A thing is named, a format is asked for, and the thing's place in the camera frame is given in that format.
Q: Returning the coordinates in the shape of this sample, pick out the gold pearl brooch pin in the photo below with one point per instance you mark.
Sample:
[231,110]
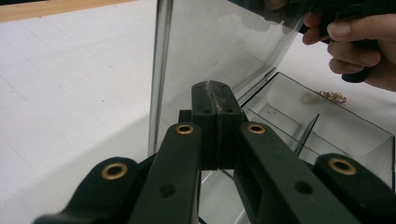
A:
[334,96]

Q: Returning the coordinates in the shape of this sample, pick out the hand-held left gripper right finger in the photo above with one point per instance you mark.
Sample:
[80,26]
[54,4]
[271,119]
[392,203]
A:
[229,130]

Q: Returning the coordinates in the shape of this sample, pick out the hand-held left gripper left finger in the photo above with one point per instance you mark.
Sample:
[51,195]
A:
[205,124]

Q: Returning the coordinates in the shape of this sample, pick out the clear grey plastic compartment box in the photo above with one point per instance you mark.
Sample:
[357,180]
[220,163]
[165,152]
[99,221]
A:
[218,46]

